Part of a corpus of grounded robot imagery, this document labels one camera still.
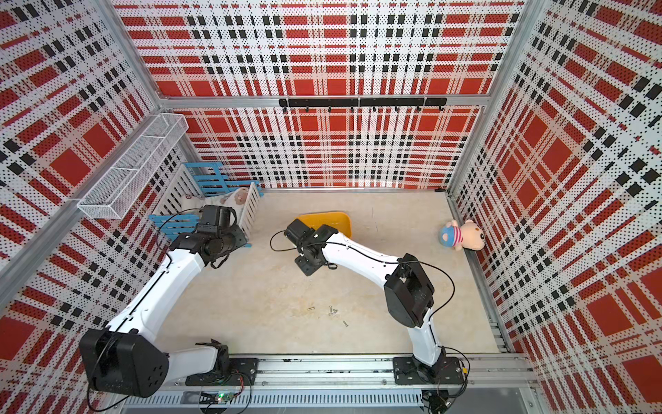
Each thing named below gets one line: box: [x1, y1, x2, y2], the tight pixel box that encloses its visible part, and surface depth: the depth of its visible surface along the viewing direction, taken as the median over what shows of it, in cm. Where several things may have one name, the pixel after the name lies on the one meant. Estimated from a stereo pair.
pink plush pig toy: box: [438, 219, 486, 251], surface depth 98 cm
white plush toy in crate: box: [203, 187, 250, 220], surface depth 112 cm
